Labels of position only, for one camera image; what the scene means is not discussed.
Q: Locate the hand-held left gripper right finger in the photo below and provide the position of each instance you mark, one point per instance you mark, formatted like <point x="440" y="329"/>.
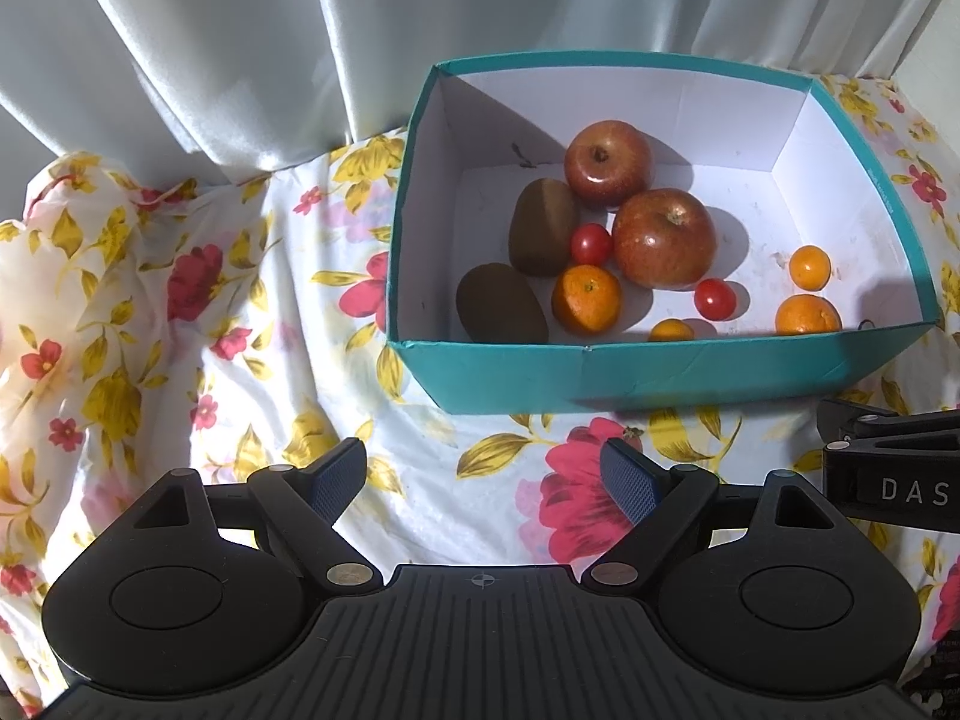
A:
<point x="630" y="480"/>

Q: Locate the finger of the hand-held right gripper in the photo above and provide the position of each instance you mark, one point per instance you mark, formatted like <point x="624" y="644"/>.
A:
<point x="855" y="416"/>
<point x="915" y="426"/>

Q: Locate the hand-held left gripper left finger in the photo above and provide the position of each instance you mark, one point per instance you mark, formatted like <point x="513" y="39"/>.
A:
<point x="337" y="476"/>

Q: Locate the teal cardboard box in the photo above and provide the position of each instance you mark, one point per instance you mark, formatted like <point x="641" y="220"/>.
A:
<point x="675" y="382"/>

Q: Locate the small mandarin orange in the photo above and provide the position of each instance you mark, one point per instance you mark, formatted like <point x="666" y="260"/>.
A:
<point x="806" y="315"/>
<point x="670" y="331"/>
<point x="810" y="268"/>

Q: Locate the red cherry tomato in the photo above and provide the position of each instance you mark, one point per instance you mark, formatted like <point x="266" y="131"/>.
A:
<point x="591" y="244"/>
<point x="714" y="298"/>

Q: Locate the large mandarin orange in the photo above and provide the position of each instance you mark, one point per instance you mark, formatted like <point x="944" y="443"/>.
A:
<point x="586" y="298"/>

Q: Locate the brown kiwi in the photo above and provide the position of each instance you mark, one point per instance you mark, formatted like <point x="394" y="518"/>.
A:
<point x="501" y="304"/>
<point x="544" y="226"/>

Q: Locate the large red apple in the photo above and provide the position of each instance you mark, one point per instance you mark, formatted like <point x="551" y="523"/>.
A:
<point x="664" y="238"/>

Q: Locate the small red apple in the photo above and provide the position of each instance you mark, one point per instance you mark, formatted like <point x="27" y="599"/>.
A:
<point x="607" y="163"/>

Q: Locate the floral tablecloth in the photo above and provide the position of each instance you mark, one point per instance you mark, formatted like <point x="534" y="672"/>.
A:
<point x="225" y="390"/>

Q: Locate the dark printed cloth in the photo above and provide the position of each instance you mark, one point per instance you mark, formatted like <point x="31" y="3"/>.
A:
<point x="937" y="682"/>

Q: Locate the white curtain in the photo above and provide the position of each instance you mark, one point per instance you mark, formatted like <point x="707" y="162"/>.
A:
<point x="225" y="52"/>

